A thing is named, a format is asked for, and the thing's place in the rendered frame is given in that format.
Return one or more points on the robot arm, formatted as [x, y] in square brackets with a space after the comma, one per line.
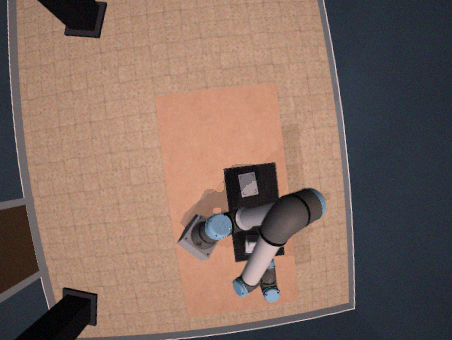
[279, 221]

